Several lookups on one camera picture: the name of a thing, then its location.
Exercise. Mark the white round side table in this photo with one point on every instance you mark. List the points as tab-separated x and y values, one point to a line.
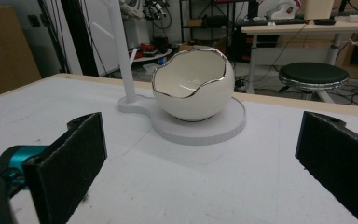
150	57

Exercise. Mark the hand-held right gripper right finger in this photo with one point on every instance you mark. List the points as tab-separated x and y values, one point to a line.
341	161

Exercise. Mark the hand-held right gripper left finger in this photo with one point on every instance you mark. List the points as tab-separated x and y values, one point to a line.
65	174

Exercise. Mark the white eggshell-shaped ceramic bowl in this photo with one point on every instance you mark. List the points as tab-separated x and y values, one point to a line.
195	85

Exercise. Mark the brown cardboard panel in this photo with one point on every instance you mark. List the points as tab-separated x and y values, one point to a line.
4	49

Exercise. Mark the beige box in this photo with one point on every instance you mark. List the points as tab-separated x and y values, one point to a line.
318	9

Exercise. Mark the black tripod stand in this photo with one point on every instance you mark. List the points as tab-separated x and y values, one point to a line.
56	34

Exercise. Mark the black round stool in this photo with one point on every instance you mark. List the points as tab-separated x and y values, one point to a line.
313	77

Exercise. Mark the black keyboard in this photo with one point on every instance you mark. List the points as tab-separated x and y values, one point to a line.
268	21

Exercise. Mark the black metal shelf rack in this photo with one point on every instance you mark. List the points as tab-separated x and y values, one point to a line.
206	20

